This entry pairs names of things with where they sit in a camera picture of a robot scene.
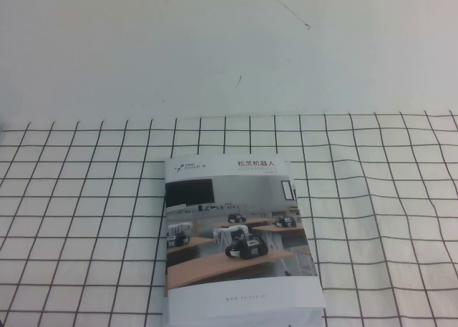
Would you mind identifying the AgileX robot brochure book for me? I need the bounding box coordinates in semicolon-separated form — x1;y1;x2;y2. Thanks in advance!
162;157;327;327

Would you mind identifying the white black-grid tablecloth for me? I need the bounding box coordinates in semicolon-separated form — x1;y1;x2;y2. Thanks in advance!
0;110;458;327

